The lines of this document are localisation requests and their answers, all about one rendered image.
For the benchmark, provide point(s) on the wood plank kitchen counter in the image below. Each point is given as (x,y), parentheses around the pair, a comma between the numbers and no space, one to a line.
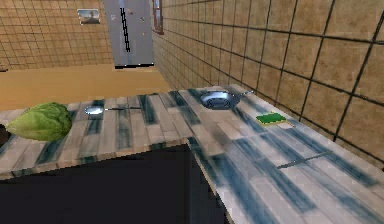
(233,156)

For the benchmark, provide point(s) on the grey frying pan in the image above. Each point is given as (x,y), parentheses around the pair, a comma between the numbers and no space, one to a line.
(218,99)

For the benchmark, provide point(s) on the green dish sponge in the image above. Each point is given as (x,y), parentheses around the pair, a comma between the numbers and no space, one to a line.
(271,118)

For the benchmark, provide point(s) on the silver ladle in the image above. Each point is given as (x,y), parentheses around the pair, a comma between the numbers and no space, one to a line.
(95,110)

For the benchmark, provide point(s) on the grey fridge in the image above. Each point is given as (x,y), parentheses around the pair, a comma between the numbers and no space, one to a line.
(133,31)

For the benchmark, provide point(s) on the red framed window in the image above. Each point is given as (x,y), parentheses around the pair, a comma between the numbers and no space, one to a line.
(158,16)

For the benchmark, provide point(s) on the grey butter knife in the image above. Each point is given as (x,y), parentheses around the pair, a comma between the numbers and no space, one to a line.
(301,160)

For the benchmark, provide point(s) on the green lettuce head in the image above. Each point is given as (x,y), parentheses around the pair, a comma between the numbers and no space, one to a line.
(41,121)

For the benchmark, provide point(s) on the framed wall picture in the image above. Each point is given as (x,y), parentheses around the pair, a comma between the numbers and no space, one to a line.
(88,16)

